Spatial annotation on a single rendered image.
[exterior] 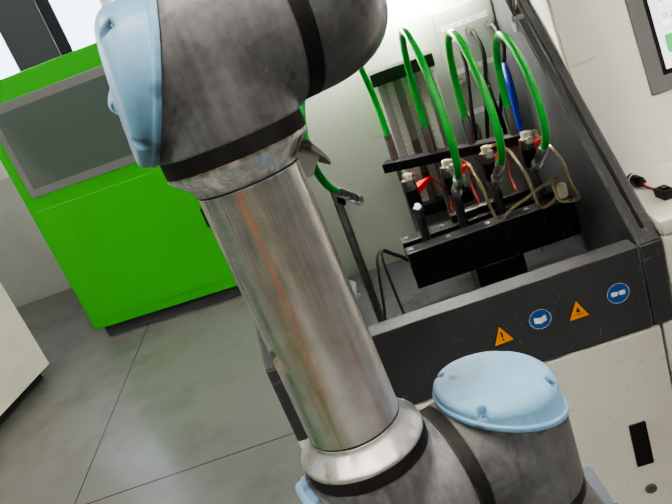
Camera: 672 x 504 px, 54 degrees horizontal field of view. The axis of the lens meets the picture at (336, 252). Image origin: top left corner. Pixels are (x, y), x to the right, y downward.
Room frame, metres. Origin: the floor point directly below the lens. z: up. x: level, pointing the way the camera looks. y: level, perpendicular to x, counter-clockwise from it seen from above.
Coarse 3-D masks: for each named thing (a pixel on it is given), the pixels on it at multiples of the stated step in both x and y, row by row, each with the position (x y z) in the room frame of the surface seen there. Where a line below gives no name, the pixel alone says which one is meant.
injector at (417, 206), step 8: (416, 184) 1.24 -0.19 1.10; (408, 192) 1.24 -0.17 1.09; (416, 192) 1.24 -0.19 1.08; (408, 200) 1.24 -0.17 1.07; (416, 200) 1.23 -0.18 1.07; (416, 208) 1.21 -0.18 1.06; (416, 216) 1.24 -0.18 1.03; (424, 216) 1.24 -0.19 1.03; (424, 224) 1.24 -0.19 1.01; (424, 232) 1.24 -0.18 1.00; (424, 240) 1.24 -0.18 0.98
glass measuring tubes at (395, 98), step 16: (400, 64) 1.48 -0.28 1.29; (416, 64) 1.48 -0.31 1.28; (432, 64) 1.47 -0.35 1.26; (384, 80) 1.48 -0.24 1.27; (400, 80) 1.49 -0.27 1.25; (416, 80) 1.49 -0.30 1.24; (384, 96) 1.49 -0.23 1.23; (400, 96) 1.49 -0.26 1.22; (384, 112) 1.51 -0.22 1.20; (400, 112) 1.51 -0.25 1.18; (416, 112) 1.51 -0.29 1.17; (432, 112) 1.50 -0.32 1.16; (400, 128) 1.51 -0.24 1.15; (416, 128) 1.51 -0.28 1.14; (432, 128) 1.51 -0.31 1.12; (400, 144) 1.49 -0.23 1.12; (416, 144) 1.49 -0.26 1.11; (416, 176) 1.51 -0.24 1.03; (432, 176) 1.51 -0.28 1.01; (464, 176) 1.50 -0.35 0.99; (432, 192) 1.49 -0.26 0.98; (464, 192) 1.48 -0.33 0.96; (432, 208) 1.48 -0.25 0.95
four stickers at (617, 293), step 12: (612, 288) 0.97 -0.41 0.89; (624, 288) 0.96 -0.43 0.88; (576, 300) 0.97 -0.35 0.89; (612, 300) 0.97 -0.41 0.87; (624, 300) 0.97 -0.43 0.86; (540, 312) 0.98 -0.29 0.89; (576, 312) 0.97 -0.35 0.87; (588, 312) 0.97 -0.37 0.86; (504, 324) 0.98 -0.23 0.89; (540, 324) 0.98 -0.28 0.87; (552, 324) 0.98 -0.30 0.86; (492, 336) 0.98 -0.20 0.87; (504, 336) 0.98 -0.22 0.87
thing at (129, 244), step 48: (96, 48) 3.76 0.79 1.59; (0, 96) 3.86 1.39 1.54; (48, 96) 3.81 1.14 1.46; (96, 96) 3.77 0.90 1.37; (0, 144) 3.88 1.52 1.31; (48, 144) 3.83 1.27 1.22; (96, 144) 3.79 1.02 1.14; (48, 192) 3.86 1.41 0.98; (96, 192) 3.82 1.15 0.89; (144, 192) 3.77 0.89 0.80; (48, 240) 3.89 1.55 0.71; (96, 240) 3.84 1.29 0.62; (144, 240) 3.79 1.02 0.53; (192, 240) 3.75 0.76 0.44; (96, 288) 3.86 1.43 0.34; (144, 288) 3.82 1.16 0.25; (192, 288) 3.77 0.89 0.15
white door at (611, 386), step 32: (576, 352) 0.98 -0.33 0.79; (608, 352) 0.97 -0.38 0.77; (640, 352) 0.97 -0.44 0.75; (576, 384) 0.98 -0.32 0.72; (608, 384) 0.97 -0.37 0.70; (640, 384) 0.97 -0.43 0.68; (576, 416) 0.98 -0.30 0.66; (608, 416) 0.97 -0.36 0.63; (640, 416) 0.97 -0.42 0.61; (608, 448) 0.97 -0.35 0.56; (640, 448) 0.96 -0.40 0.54; (608, 480) 0.97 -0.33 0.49; (640, 480) 0.97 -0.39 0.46
